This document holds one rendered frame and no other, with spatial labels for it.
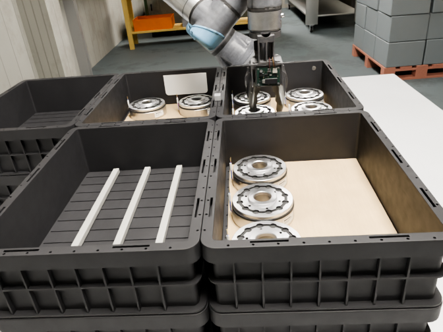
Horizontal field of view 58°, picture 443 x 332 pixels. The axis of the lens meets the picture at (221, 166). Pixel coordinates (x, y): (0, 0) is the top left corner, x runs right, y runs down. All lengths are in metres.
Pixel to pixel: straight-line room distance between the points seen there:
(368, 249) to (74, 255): 0.34
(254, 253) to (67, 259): 0.22
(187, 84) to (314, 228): 0.68
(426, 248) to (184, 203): 0.41
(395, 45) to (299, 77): 2.93
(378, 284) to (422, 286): 0.06
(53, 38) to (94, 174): 3.15
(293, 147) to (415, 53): 3.42
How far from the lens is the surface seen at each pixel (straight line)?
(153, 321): 0.57
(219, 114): 0.83
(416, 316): 0.59
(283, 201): 0.67
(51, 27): 3.98
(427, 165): 1.16
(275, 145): 0.83
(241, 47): 1.42
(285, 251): 0.48
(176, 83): 1.21
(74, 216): 0.78
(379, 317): 0.58
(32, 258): 0.54
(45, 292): 0.60
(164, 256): 0.49
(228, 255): 0.48
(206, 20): 0.99
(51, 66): 4.07
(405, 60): 4.17
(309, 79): 1.21
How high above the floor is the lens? 1.23
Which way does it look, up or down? 29 degrees down
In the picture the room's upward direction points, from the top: 5 degrees counter-clockwise
